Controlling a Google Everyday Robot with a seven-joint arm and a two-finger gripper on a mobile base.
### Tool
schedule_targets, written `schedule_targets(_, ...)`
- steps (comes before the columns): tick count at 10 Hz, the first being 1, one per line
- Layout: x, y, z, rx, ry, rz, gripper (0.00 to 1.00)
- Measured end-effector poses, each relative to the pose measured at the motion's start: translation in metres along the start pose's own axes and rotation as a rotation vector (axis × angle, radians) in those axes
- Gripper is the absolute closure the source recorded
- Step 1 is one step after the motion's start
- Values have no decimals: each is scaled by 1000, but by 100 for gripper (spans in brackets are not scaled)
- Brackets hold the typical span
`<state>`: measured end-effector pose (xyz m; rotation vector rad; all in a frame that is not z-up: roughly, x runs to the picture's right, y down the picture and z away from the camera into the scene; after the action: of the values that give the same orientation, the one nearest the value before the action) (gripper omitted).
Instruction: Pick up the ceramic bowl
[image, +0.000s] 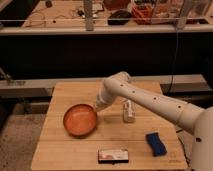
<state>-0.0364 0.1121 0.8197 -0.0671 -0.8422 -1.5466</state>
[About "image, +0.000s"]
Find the blue sponge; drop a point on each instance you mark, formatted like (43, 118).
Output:
(157, 146)

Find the grey right post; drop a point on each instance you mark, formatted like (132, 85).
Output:
(182, 19)

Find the white plastic bottle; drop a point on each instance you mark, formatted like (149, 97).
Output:
(128, 111)

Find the black computer mouse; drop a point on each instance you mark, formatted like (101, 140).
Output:
(119, 17)

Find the white and black box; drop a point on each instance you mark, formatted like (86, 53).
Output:
(113, 156)

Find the orange basket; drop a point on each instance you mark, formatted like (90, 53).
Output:
(142, 15)

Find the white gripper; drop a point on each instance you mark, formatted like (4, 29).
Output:
(104, 99)

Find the orange ceramic bowl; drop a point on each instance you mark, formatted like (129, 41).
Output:
(80, 120)

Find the grey vertical post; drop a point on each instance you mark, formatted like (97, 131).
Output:
(88, 15)

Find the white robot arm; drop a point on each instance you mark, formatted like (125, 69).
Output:
(193, 119)

